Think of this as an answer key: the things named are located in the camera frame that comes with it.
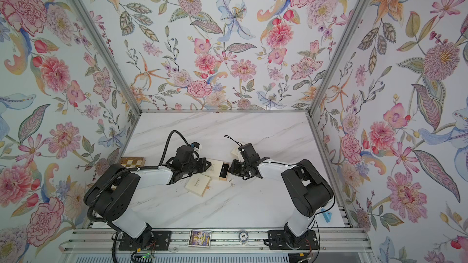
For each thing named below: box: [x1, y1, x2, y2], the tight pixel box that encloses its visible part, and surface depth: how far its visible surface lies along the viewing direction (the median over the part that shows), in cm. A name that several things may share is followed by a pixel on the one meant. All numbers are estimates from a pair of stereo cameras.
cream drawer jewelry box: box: [184, 173, 211, 198], surface depth 88 cm
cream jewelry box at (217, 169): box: [202, 158, 230, 181], surface depth 93 cm
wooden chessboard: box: [120, 157, 146, 168], surface depth 97 cm
